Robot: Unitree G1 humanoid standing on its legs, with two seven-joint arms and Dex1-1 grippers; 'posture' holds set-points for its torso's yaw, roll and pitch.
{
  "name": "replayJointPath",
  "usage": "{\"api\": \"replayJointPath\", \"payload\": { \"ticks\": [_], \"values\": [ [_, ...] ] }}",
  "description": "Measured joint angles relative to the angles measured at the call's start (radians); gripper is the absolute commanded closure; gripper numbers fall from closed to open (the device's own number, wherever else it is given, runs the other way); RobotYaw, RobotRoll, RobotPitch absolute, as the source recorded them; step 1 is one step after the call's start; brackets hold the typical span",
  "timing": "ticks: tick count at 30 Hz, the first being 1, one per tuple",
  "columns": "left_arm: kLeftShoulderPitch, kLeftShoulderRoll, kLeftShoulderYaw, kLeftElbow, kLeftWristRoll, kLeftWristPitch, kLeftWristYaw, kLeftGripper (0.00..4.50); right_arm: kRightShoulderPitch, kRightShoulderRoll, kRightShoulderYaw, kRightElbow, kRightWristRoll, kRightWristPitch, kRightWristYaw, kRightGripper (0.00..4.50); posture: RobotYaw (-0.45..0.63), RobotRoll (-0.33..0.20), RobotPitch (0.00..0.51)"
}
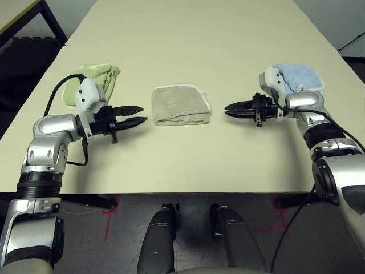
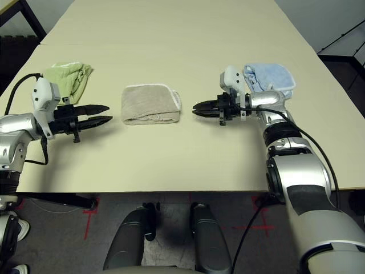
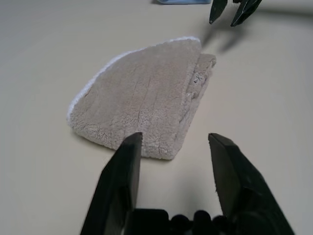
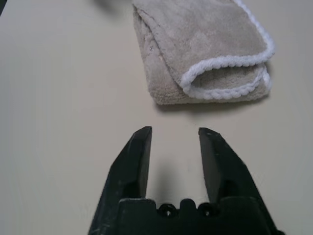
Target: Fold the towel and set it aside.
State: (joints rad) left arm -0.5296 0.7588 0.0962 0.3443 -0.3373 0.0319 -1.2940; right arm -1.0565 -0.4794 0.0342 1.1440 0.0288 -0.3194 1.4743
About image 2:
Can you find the white soled sneaker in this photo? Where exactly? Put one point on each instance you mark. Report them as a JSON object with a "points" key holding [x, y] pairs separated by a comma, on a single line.
{"points": [[21, 269], [24, 229]]}

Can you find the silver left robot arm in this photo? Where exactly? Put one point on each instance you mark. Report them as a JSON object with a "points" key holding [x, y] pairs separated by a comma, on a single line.
{"points": [[14, 122]]}

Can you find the black frame cabinet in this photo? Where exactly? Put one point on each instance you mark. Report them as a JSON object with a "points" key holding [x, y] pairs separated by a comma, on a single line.
{"points": [[348, 65]]}

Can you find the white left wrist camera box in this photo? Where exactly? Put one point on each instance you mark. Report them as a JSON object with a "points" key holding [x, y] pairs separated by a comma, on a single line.
{"points": [[42, 94]]}

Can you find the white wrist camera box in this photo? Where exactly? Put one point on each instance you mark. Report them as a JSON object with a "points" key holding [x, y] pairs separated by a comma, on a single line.
{"points": [[42, 94], [232, 77]]}

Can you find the light grey robot torso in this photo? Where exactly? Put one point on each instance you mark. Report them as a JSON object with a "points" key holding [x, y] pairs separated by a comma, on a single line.
{"points": [[148, 270]]}

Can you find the side table with black frame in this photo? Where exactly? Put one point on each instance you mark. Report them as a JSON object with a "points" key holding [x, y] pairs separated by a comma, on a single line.
{"points": [[31, 17]]}

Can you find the red tape floor cross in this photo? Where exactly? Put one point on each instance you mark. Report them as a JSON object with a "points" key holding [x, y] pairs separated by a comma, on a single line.
{"points": [[266, 227], [89, 219]]}

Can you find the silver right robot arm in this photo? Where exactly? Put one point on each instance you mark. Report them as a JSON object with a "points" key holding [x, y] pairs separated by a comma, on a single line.
{"points": [[302, 171]]}

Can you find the light blue folded towel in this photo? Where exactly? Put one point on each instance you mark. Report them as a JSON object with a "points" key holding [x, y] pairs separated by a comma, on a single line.
{"points": [[273, 77]]}

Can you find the black foam floor mat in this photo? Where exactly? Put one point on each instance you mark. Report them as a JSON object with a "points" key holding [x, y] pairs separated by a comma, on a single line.
{"points": [[11, 60]]}

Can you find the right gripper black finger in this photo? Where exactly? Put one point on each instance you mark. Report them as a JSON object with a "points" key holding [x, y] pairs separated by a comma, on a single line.
{"points": [[208, 114], [208, 105]]}

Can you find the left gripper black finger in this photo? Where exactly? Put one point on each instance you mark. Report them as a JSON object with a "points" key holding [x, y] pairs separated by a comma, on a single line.
{"points": [[92, 109], [94, 122]]}

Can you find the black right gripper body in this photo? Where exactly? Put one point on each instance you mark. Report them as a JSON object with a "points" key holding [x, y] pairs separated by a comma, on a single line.
{"points": [[229, 109]]}

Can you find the black table foot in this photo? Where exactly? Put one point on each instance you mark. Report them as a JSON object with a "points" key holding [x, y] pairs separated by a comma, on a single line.
{"points": [[71, 199]]}

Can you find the beige towel with white trim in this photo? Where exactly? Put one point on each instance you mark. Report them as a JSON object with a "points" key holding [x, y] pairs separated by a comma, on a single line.
{"points": [[148, 102]]}

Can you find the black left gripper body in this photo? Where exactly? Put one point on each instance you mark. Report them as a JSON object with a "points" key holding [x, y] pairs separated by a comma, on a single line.
{"points": [[64, 120]]}

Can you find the dark grey robot left leg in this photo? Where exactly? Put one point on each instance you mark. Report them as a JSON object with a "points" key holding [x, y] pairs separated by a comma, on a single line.
{"points": [[128, 239]]}

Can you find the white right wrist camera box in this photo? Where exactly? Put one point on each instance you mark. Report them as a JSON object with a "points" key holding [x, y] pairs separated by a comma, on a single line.
{"points": [[232, 77]]}

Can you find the green folded towel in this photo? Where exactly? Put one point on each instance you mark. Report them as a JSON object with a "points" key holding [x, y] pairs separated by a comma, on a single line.
{"points": [[68, 77]]}

